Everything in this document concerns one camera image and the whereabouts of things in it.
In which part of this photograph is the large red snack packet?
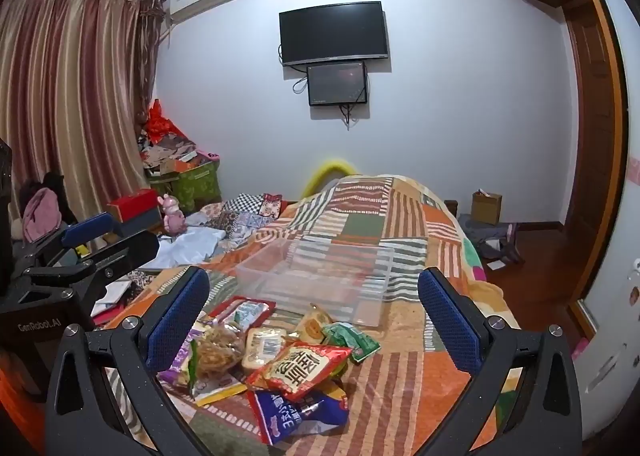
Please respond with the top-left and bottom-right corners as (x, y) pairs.
(246, 343), (354, 404)

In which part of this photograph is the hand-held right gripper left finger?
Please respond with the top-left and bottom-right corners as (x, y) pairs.
(45, 266), (236, 456)

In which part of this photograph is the yellow flat packet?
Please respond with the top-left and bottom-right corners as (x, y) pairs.
(192, 370), (249, 408)

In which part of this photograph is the clear plastic container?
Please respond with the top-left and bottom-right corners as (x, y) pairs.
(234, 237), (394, 327)

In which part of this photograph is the yellow curved cushion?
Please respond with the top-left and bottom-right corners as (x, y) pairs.
(300, 158), (357, 199)

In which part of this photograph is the black wall television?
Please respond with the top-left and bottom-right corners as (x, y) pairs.
(278, 0), (391, 68)

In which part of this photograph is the blue snack packet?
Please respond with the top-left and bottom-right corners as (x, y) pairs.
(247, 388), (350, 447)

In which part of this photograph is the orange cracker packet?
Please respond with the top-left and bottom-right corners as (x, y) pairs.
(295, 303), (335, 343)

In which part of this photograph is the red framed snack packet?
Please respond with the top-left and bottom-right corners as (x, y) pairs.
(207, 298), (277, 333)

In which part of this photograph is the beige bread slice packet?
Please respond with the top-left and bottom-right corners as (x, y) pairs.
(241, 327), (296, 372)

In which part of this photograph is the dark flat box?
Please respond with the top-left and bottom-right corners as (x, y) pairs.
(117, 212), (164, 237)

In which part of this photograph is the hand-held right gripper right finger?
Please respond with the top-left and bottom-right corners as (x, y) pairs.
(417, 267), (583, 456)

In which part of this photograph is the striped pink curtain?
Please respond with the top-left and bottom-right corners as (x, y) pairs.
(0, 0), (167, 239)

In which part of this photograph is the pink cloth bag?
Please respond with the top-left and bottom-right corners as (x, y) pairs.
(20, 187), (64, 243)

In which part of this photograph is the small black monitor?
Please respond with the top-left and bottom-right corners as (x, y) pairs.
(306, 62), (369, 108)

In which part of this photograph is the red flat box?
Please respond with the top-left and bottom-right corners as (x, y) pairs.
(106, 188), (161, 223)

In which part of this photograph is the purple snack packet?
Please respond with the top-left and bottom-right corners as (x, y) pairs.
(157, 328), (199, 388)

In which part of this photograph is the dark green snack packet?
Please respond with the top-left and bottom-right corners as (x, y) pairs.
(322, 322), (382, 365)

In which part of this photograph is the pile of papers and boxes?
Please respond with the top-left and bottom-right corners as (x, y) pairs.
(137, 132), (221, 181)

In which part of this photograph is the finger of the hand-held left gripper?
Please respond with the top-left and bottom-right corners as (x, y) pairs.
(22, 231), (161, 295)
(12, 212), (121, 269)

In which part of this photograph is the pink plush toy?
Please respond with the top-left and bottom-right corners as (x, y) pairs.
(159, 195), (187, 236)

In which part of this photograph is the white paper sheet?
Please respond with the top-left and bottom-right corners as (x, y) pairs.
(90, 280), (132, 319)

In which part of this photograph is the red patterned pouch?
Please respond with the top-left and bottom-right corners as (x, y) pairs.
(260, 192), (285, 221)

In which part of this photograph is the black monitor cable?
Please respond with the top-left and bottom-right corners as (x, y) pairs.
(339, 104), (362, 131)

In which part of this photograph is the clear fried snack bag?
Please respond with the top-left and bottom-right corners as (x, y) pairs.
(190, 323), (249, 382)

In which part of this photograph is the white cloth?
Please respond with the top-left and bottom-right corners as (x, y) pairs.
(159, 226), (227, 270)

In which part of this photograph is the wooden door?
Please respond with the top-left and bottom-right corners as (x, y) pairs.
(561, 0), (622, 299)

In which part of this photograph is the black plush cloth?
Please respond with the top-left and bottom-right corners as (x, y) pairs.
(20, 172), (77, 225)

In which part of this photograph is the green storage box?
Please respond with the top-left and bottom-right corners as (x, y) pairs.
(149, 161), (222, 215)

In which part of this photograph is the checkered patterned quilt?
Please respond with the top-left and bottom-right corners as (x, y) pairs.
(199, 192), (287, 249)

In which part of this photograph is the red plastic bag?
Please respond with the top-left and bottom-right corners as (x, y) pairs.
(146, 100), (182, 143)

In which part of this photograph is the cardboard box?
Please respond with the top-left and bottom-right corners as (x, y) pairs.
(471, 190), (504, 226)

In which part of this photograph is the grey clothes pile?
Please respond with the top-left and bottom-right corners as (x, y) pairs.
(457, 213), (526, 265)

